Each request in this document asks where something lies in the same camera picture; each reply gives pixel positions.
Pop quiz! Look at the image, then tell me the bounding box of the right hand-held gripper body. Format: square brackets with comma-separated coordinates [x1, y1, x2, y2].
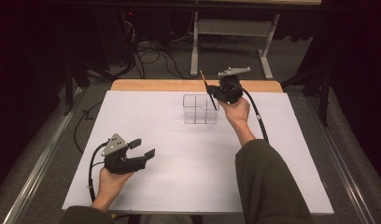
[214, 66, 252, 105]

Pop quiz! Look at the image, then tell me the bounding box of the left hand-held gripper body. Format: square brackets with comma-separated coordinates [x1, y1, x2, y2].
[100, 133, 148, 175]

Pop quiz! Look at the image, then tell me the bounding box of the black pencil with orange end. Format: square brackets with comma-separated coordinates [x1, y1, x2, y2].
[199, 69, 219, 111]

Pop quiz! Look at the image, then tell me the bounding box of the clear plastic organizer box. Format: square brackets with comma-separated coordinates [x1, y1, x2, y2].
[182, 93, 220, 126]

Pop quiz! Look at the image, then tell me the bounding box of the person's left hand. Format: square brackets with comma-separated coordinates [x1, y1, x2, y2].
[98, 167, 135, 204]

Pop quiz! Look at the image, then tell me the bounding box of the person's right hand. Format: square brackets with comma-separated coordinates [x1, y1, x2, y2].
[224, 96, 251, 126]

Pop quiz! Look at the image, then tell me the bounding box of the white table board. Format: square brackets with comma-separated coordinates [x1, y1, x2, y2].
[62, 90, 335, 216]

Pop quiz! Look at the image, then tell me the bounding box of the wooden table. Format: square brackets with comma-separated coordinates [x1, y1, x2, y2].
[110, 78, 284, 93]

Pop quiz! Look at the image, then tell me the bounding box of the black metal stand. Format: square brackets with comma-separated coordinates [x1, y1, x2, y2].
[280, 66, 332, 128]
[61, 57, 91, 117]

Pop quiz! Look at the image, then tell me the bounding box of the dark computer case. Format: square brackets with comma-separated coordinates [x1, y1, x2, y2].
[93, 8, 173, 64]

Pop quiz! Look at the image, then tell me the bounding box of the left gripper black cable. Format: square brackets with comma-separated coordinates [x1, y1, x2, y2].
[88, 141, 109, 203]

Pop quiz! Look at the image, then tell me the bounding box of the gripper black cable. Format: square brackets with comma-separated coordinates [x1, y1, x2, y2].
[88, 141, 109, 203]
[229, 81, 270, 145]

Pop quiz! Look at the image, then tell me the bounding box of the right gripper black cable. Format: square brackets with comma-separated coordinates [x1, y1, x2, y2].
[229, 81, 270, 145]

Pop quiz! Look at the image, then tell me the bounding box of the black floor cable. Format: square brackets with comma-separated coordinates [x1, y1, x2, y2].
[73, 100, 105, 155]

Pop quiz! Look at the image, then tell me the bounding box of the white metal desk frame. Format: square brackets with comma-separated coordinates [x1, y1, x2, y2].
[190, 10, 281, 80]

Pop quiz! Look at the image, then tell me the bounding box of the tangle of black floor cables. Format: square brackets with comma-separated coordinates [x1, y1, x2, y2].
[117, 18, 192, 80]

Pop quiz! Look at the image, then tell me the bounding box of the aluminium floor rail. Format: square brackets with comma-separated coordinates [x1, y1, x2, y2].
[304, 95, 377, 224]
[1, 87, 88, 224]

